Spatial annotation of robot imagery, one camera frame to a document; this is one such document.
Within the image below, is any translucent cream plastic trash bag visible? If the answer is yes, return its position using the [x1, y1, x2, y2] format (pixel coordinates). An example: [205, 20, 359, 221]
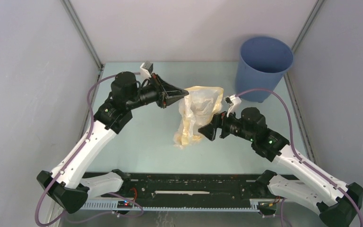
[173, 86, 224, 149]

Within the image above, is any right aluminium frame post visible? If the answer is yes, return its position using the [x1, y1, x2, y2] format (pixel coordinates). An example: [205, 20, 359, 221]
[292, 0, 327, 53]

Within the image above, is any left aluminium frame post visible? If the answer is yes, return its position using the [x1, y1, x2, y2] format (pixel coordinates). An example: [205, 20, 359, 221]
[61, 0, 104, 70]

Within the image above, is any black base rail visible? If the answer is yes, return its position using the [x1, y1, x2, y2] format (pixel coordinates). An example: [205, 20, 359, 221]
[100, 169, 298, 210]

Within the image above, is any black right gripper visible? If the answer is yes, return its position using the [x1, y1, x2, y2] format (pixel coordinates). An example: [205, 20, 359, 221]
[198, 106, 255, 142]

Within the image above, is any blue plastic trash bin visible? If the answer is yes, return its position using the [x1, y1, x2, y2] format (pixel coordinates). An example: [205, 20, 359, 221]
[235, 36, 294, 103]

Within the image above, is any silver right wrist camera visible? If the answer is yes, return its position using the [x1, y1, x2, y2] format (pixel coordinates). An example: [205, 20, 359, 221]
[225, 95, 242, 117]

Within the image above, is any white slotted cable duct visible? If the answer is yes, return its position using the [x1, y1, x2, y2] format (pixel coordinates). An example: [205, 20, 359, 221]
[80, 198, 273, 212]

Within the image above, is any aluminium frame post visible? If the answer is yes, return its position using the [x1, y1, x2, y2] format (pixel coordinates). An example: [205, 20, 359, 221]
[61, 0, 104, 70]
[292, 0, 327, 53]

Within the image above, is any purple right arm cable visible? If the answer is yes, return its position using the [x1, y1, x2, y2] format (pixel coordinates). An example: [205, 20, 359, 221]
[236, 88, 363, 227]

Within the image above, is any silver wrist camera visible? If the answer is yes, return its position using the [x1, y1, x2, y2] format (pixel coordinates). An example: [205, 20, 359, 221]
[225, 95, 242, 117]
[139, 61, 153, 79]

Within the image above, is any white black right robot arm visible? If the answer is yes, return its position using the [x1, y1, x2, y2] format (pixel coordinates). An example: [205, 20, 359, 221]
[198, 107, 363, 227]

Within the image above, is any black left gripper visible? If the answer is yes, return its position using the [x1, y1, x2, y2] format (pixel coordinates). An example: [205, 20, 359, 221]
[126, 73, 189, 110]

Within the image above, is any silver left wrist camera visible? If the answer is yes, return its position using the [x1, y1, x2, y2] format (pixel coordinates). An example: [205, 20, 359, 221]
[139, 61, 153, 79]

